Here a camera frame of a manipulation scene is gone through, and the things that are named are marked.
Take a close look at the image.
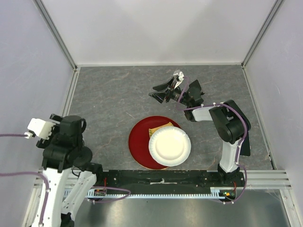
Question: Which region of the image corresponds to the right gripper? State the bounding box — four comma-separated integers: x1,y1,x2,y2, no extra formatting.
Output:
149,77,190,107

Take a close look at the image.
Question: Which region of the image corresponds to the black folding phone stand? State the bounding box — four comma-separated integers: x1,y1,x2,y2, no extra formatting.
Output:
187,79,205,96

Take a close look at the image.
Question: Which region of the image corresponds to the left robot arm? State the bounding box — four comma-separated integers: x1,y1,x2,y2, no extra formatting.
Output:
27,114,104,227

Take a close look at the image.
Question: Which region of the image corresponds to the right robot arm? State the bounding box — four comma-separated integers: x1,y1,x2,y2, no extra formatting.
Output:
149,78,251,186

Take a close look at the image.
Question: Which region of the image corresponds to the yellow sponge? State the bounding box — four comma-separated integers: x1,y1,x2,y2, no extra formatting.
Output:
149,122,174,137

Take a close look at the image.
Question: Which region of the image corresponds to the red round plate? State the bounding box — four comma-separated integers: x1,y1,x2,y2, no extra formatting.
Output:
128,116,180,170

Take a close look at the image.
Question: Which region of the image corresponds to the white paper plate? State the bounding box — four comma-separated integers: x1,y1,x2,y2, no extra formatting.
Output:
149,126,191,167

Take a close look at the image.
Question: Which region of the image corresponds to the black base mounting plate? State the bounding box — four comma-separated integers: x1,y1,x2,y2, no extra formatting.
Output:
96,170,245,193

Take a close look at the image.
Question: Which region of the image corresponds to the black smartphone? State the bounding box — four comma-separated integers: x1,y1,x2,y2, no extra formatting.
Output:
240,137,251,157

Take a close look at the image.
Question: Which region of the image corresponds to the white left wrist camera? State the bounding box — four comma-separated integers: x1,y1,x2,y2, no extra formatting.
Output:
24,118,55,140

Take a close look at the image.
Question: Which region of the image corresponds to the grey slotted cable duct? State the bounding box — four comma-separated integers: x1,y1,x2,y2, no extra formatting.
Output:
86,187,237,200

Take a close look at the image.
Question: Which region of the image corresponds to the left aluminium frame post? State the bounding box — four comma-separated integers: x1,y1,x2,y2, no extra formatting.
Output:
33,0,77,70

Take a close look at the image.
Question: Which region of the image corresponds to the aluminium frame post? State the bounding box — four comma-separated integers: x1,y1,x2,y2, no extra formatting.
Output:
33,0,77,70
241,0,284,69

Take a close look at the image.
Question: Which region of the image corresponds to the right aluminium frame post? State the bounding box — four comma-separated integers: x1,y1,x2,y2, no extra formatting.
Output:
241,0,284,69

